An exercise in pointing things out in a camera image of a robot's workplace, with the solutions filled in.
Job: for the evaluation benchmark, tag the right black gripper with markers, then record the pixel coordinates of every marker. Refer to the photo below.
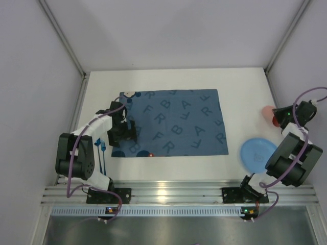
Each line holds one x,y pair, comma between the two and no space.
278,116

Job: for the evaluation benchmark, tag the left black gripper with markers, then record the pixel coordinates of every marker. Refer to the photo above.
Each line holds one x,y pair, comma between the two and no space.
122,134

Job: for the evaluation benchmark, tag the pink plastic cup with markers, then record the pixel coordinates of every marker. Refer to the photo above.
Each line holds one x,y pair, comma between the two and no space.
268,115

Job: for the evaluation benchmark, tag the blue lettered cloth placemat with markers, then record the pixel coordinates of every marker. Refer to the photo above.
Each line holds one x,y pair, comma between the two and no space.
172,123

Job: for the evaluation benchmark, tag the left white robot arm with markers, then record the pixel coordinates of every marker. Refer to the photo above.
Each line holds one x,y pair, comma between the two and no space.
76,157

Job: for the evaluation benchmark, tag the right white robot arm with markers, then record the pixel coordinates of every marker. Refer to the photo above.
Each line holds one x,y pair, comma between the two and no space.
289,163

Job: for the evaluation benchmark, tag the blue plastic spoon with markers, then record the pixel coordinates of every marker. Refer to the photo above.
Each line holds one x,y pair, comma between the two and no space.
98,153

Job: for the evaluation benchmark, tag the blue plastic plate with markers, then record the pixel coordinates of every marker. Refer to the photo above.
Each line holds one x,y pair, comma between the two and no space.
255,153

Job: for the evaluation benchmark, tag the aluminium front rail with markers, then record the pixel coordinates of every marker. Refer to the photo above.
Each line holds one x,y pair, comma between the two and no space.
173,193

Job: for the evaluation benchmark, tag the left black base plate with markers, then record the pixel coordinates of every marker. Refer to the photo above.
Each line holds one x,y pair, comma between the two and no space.
97,197

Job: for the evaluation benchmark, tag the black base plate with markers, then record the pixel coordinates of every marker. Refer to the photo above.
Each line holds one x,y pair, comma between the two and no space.
97,197
234,195

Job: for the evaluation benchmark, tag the slotted white cable duct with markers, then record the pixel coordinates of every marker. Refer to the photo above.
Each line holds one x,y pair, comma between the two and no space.
154,211

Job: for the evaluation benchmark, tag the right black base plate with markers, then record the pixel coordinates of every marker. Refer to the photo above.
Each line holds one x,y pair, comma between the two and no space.
234,195

